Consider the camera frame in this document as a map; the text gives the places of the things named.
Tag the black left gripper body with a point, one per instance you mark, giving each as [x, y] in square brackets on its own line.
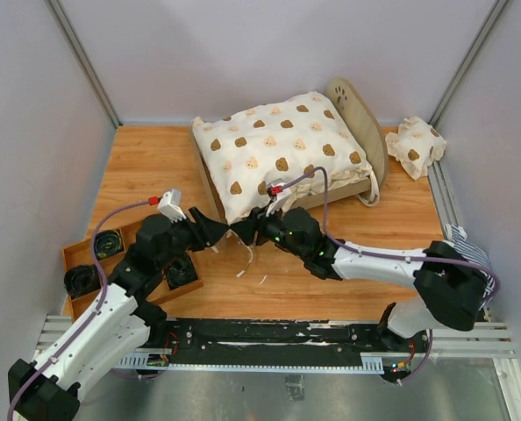
[190, 236]

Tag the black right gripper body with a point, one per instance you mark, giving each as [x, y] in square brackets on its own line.
[271, 229]

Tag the large bear print cushion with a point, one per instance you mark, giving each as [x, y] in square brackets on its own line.
[282, 153]

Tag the wooden pet bed frame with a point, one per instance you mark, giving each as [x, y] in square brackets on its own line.
[361, 127]

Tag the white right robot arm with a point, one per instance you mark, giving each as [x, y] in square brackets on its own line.
[449, 289]

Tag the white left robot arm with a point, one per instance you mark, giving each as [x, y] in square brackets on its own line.
[120, 319]

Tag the black item in tray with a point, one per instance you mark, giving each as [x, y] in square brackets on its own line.
[181, 272]

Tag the wooden divided tray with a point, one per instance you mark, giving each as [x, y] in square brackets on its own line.
[81, 277]

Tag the small bear print pillow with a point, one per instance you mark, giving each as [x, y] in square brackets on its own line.
[415, 145]

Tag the blue striped cloth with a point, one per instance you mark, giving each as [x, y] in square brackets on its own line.
[456, 237]

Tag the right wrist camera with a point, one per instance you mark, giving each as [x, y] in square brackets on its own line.
[279, 194]

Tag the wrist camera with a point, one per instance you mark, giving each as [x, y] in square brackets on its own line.
[168, 205]
[279, 194]

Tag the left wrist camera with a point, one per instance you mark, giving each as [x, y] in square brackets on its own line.
[168, 205]

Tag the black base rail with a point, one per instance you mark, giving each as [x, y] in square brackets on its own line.
[271, 341]

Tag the white slotted cable duct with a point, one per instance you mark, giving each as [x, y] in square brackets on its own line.
[367, 365]

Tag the aluminium side rail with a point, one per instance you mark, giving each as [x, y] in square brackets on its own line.
[442, 195]

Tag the right aluminium frame post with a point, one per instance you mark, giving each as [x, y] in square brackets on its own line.
[481, 39]

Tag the aluminium frame post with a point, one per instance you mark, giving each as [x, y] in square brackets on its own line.
[64, 24]
[481, 39]

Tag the left aluminium frame post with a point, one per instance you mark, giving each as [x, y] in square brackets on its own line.
[64, 24]

